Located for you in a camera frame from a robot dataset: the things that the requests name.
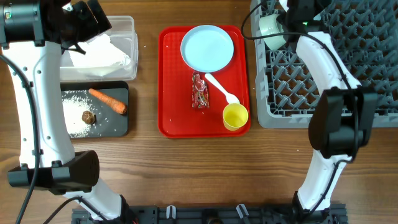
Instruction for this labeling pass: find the green bowl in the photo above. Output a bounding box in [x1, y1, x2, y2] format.
[259, 14, 286, 50]

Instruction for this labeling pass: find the white napkin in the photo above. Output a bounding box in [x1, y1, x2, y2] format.
[68, 34, 131, 77]

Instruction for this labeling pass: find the brown mushroom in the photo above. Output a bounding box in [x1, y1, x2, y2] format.
[81, 111, 96, 124]

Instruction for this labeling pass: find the orange carrot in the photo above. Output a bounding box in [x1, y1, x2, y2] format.
[88, 88, 127, 114]

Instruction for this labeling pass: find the light blue plate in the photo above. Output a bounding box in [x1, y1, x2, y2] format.
[180, 25, 234, 73]

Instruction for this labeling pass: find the yellow plastic cup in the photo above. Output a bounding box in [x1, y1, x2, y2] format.
[223, 103, 249, 131]

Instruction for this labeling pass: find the red snack wrapper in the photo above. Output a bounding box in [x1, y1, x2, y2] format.
[192, 72, 210, 109]

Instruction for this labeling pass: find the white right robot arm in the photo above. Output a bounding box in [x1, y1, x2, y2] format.
[277, 1, 377, 220]

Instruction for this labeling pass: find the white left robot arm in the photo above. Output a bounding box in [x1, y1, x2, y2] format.
[1, 0, 139, 223]

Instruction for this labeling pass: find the grey dishwasher rack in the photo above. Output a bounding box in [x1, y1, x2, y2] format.
[254, 1, 397, 128]

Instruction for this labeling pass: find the clear plastic bin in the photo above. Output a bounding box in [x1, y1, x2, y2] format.
[60, 16, 139, 82]

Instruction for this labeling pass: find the white rice pile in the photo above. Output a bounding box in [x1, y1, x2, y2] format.
[62, 90, 94, 138]

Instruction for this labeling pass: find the white plastic spoon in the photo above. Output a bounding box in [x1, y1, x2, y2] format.
[205, 73, 240, 104]

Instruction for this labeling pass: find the black tray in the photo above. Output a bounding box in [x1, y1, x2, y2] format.
[61, 81, 129, 138]

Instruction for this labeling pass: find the red serving tray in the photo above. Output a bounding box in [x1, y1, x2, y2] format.
[158, 25, 251, 138]

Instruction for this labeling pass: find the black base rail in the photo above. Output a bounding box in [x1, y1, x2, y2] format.
[71, 204, 349, 224]

